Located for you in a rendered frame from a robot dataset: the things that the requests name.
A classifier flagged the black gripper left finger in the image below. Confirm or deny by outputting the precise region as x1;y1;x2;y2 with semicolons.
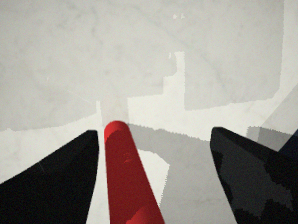
0;129;100;224

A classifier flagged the red peg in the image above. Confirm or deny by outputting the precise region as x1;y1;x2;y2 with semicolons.
104;120;165;224

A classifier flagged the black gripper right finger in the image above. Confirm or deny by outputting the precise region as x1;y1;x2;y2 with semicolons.
210;127;298;224

